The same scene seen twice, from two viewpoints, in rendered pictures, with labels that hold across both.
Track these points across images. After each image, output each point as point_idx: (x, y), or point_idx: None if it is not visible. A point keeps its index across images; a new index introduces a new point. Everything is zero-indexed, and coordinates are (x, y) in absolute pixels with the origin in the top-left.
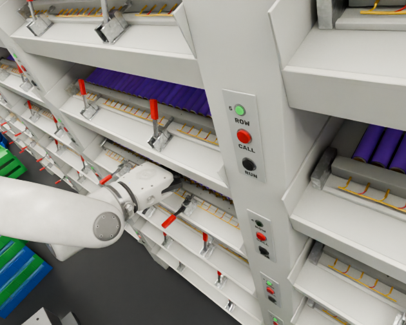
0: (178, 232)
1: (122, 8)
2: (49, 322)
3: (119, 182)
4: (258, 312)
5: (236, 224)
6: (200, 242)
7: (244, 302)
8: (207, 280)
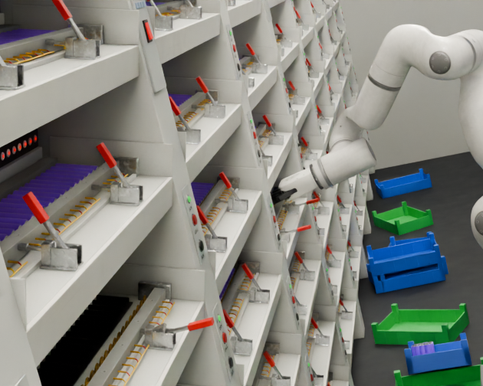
0: (304, 293)
1: (248, 65)
2: None
3: (310, 165)
4: (327, 325)
5: (290, 201)
6: (303, 283)
7: (326, 331)
8: (329, 351)
